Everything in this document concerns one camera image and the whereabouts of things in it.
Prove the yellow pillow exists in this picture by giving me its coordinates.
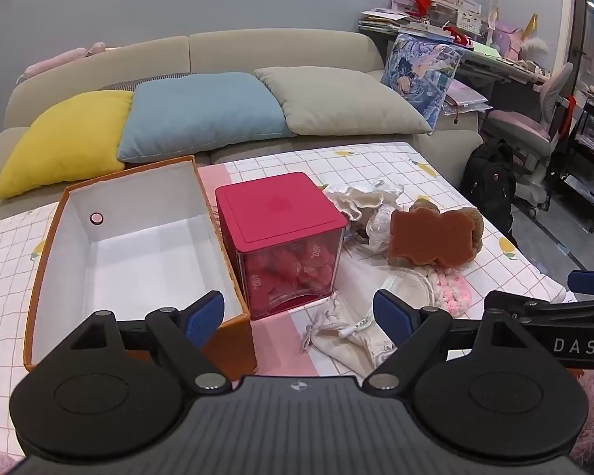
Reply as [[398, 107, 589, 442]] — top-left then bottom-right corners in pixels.
[[0, 90, 135, 201]]

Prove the pink bag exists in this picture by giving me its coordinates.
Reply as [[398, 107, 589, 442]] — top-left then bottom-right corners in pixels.
[[490, 22, 526, 61]]

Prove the stack of books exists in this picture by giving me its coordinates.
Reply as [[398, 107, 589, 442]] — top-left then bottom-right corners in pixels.
[[358, 7, 413, 35]]

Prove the beige pillow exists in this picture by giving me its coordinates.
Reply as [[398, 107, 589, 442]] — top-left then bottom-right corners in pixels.
[[254, 66, 434, 136]]

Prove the light blue pillow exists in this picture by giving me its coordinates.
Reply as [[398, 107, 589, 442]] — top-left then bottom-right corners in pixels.
[[117, 72, 298, 163]]

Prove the black backpack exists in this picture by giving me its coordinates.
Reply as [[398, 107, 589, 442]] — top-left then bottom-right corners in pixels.
[[457, 139, 518, 236]]

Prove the orange cardboard box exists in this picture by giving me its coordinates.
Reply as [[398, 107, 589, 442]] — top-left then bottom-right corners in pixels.
[[24, 155, 257, 373]]

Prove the pink white knitted piece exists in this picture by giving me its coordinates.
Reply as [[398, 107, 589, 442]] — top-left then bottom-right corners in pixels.
[[422, 266, 474, 319]]

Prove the brown bear-shaped sponge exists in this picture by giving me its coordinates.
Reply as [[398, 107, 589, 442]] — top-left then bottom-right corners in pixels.
[[386, 206, 477, 268]]

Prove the cluttered desk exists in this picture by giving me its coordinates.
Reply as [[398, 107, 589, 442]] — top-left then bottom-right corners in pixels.
[[360, 22, 551, 86]]

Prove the white lace cloth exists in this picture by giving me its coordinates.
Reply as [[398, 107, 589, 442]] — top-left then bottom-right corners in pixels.
[[323, 181, 407, 249]]

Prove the black metal shelf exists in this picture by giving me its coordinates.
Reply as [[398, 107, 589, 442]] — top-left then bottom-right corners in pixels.
[[548, 93, 594, 234]]

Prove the pink desk chair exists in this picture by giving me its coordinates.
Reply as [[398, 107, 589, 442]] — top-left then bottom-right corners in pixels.
[[486, 62, 575, 219]]

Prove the pile of papers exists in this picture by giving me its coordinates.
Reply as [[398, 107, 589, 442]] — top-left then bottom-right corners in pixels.
[[442, 81, 494, 118]]

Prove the blue printed pillow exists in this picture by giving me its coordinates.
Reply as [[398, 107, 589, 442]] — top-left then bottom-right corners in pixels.
[[379, 34, 465, 130]]

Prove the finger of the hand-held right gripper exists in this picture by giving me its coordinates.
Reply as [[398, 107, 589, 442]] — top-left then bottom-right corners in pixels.
[[567, 270, 594, 298], [484, 290, 594, 326]]

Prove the pink plush toy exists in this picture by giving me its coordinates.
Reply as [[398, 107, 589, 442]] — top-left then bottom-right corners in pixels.
[[17, 41, 108, 83]]

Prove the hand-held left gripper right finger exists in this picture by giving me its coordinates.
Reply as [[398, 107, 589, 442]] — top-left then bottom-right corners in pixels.
[[365, 289, 531, 390]]

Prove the beige sofa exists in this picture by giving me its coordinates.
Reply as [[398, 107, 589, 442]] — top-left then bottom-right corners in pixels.
[[0, 30, 484, 219]]

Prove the grey striped cushion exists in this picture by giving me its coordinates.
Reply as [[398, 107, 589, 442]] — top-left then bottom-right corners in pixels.
[[99, 73, 200, 93]]

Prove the red lidded clear cube container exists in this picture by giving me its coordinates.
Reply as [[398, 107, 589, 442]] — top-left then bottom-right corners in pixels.
[[215, 171, 348, 321]]

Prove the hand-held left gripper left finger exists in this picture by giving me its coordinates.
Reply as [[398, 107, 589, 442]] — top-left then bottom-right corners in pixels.
[[68, 290, 231, 392]]

